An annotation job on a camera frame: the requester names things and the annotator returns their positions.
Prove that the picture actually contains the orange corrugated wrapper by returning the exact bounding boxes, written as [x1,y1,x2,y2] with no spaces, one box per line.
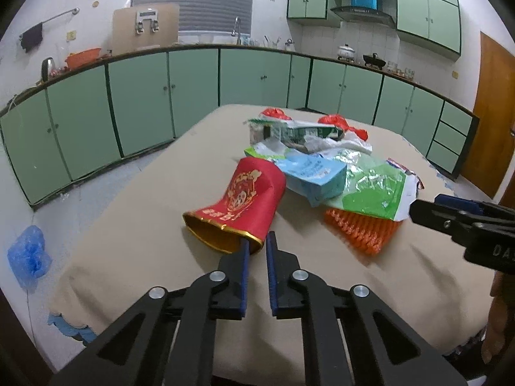
[324,207,401,256]

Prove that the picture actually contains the large red plastic bag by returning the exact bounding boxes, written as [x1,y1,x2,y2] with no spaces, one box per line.
[318,115,369,141]

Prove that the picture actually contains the small green white wrapper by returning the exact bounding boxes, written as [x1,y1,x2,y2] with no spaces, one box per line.
[244,141,298,162]

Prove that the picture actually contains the light blue carton box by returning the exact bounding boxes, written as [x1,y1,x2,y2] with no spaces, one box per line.
[274,155,347,207]

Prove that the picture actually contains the green lower kitchen cabinets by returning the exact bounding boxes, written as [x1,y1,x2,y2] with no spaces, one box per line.
[0,44,479,207]

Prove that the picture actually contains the blue plastic bag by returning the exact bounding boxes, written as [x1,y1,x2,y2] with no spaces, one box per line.
[7,225,53,290]

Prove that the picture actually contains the green upper kitchen cabinets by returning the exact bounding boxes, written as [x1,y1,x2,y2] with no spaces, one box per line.
[286,0,461,59]

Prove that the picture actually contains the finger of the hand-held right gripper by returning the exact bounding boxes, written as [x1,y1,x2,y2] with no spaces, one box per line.
[435,194,515,226]
[409,199,476,247]

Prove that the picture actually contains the wooden cutting board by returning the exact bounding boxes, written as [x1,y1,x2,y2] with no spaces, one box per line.
[112,3,180,55]

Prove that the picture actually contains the beige table mat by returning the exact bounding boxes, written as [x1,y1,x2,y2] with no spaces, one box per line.
[48,104,497,382]

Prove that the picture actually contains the green white plastic bag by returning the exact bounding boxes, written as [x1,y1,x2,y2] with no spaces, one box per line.
[322,149,423,223]

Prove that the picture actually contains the white hanging rack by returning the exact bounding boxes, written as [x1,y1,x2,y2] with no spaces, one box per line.
[135,9,159,35]

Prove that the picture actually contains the dark cloth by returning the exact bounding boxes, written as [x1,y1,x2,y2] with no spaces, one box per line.
[20,24,44,53]

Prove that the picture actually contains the metal towel rail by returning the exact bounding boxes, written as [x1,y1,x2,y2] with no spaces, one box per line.
[19,7,80,41]

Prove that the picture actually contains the orange basin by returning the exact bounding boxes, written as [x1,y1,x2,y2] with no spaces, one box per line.
[64,47,102,70]

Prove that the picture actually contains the small red plastic bag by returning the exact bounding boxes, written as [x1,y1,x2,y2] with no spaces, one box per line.
[261,106,292,121]

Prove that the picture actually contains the green white milk carton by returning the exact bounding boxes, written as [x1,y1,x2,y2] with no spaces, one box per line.
[245,116,347,146]

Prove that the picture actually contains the grey window blind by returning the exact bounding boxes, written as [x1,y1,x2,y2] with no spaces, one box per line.
[131,0,256,45]

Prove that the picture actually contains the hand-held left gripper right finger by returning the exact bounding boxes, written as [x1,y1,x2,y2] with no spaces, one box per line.
[266,231,469,386]

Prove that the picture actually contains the range hood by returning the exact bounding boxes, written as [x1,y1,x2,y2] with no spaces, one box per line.
[331,5,397,29]

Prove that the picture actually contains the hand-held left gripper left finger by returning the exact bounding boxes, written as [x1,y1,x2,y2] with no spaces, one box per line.
[48,240,252,386]

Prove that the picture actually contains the person's right hand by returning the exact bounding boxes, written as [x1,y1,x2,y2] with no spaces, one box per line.
[482,270,510,368]

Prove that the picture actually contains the brown wooden door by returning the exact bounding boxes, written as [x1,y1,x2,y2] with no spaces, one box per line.
[461,31,515,199]

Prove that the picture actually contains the red gold paper cup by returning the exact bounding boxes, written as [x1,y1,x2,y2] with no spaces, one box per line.
[182,157,287,256]

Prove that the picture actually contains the green kitchen cabinets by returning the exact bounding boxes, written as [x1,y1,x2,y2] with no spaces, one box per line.
[0,44,479,207]
[286,0,461,59]

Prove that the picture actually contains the white plastic film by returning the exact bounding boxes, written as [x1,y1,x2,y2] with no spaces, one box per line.
[302,133,373,157]

